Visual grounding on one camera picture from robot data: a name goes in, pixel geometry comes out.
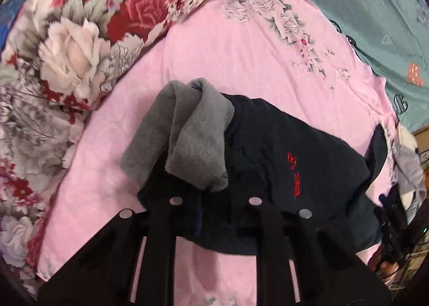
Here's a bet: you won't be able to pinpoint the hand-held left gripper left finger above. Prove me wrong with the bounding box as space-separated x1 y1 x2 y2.
37 195 202 306

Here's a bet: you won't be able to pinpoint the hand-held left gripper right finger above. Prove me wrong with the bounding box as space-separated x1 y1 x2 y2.
237 196 393 306

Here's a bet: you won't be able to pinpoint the black pants with grey lining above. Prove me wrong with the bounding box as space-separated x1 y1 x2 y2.
120 77 399 256

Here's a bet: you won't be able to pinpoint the pile of grey white clothes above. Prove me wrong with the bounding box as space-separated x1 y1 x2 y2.
395 122 429 219

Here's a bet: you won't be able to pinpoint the pink floral bedsheet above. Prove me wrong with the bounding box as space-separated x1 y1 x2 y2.
35 0 399 306

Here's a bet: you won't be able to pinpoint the red and white floral quilt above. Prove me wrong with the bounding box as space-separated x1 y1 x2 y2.
0 0 253 293

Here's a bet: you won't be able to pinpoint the teal heart print sheet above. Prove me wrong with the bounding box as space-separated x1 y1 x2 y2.
286 0 429 132

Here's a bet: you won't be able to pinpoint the blue object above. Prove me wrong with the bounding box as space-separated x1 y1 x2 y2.
0 0 34 45

